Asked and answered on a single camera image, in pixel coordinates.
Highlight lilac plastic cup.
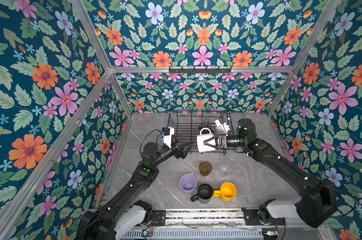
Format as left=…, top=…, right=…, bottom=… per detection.
left=180, top=174, right=197, bottom=196

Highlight black hook rail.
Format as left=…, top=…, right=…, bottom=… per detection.
left=168, top=66, right=232, bottom=75

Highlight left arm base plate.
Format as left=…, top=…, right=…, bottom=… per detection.
left=145, top=210, right=167, bottom=227

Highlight red interior white mug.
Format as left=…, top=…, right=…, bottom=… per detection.
left=197, top=128, right=216, bottom=153

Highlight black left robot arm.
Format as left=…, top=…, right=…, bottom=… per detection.
left=75, top=138, right=193, bottom=240

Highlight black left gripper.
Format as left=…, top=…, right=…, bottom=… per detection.
left=152, top=133, right=194, bottom=169

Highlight green mug cream interior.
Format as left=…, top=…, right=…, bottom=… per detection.
left=200, top=124, right=213, bottom=135

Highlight black mug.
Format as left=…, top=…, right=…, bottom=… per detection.
left=190, top=184, right=214, bottom=204

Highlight aluminium front rail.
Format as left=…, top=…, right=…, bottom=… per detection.
left=88, top=207, right=328, bottom=229

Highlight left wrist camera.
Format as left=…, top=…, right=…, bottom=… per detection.
left=161, top=127, right=175, bottom=148

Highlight yellow mug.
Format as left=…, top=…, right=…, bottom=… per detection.
left=213, top=182, right=237, bottom=203

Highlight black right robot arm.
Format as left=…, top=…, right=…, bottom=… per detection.
left=196, top=118, right=338, bottom=228

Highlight black wire dish rack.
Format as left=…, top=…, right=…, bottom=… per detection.
left=167, top=111, right=235, bottom=154

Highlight olive green glass cup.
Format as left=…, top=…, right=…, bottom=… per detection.
left=199, top=162, right=212, bottom=177

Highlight white faceted mug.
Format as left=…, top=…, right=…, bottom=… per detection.
left=214, top=126, right=227, bottom=136

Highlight clear glass cup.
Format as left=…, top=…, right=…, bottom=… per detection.
left=219, top=162, right=233, bottom=176

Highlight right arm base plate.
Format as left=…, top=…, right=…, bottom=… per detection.
left=241, top=208, right=286, bottom=226

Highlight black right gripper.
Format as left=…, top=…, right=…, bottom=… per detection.
left=205, top=133, right=248, bottom=152

